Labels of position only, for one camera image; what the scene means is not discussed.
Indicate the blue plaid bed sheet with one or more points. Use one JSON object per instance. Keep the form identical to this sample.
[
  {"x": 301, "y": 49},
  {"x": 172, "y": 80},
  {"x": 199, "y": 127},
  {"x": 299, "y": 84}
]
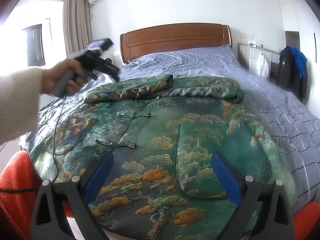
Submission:
[{"x": 292, "y": 126}]

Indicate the left hand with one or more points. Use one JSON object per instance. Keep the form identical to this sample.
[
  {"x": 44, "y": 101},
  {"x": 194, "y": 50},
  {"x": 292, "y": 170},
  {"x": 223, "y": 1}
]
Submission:
[{"x": 52, "y": 76}]

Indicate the green floral padded jacket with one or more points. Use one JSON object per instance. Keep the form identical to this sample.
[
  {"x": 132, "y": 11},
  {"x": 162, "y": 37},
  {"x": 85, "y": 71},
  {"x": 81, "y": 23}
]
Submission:
[{"x": 162, "y": 132}]

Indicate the cream sweater left forearm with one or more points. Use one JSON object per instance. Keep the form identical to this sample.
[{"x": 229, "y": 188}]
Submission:
[{"x": 20, "y": 102}]

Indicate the beige curtain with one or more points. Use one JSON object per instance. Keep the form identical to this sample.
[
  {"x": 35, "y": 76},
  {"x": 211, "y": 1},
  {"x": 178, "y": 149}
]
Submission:
[{"x": 76, "y": 25}]

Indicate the dark jacket with blue lining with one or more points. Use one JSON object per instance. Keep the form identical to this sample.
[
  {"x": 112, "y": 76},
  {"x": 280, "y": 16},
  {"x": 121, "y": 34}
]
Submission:
[{"x": 292, "y": 72}]

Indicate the orange red blanket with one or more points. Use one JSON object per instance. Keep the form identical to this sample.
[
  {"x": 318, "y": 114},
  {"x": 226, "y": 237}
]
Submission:
[{"x": 17, "y": 208}]

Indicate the brown wooden headboard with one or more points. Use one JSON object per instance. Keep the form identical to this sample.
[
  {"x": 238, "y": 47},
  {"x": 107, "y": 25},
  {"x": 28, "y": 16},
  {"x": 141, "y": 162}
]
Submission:
[{"x": 172, "y": 37}]

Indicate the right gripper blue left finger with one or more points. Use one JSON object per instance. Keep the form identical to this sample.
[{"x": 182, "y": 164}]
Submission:
[{"x": 98, "y": 173}]

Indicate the white bedside desk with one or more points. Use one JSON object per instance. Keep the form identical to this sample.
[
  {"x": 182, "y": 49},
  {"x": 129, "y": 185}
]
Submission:
[{"x": 248, "y": 56}]

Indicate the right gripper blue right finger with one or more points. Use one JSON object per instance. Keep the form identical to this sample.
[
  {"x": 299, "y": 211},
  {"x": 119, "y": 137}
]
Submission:
[{"x": 229, "y": 177}]

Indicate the white plastic bag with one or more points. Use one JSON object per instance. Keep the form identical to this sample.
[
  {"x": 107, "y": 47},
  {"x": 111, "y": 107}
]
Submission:
[{"x": 263, "y": 67}]

